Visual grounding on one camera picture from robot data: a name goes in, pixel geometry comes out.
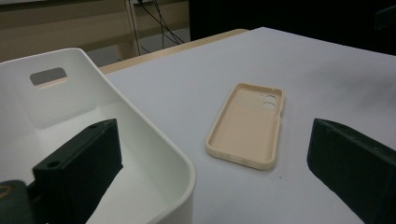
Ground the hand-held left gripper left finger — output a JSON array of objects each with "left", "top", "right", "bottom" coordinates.
[{"left": 32, "top": 118, "right": 123, "bottom": 224}]

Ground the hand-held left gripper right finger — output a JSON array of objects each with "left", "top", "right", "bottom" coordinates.
[{"left": 306, "top": 118, "right": 396, "bottom": 224}]

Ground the white plastic storage bin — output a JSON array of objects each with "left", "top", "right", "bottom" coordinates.
[{"left": 0, "top": 47, "right": 197, "bottom": 224}]

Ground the beige phone case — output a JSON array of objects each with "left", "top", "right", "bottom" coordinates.
[{"left": 205, "top": 82, "right": 285, "bottom": 171}]

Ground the white table sheet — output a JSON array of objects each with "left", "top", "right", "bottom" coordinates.
[{"left": 106, "top": 26, "right": 396, "bottom": 224}]

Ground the light wooden shelf unit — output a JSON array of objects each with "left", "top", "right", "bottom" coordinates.
[{"left": 0, "top": 0, "right": 191, "bottom": 63}]

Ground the light wooden table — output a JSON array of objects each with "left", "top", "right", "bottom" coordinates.
[{"left": 98, "top": 28, "right": 250, "bottom": 75}]

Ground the black floor cable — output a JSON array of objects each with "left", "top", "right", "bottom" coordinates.
[
  {"left": 138, "top": 0, "right": 185, "bottom": 45},
  {"left": 152, "top": 0, "right": 166, "bottom": 49}
]

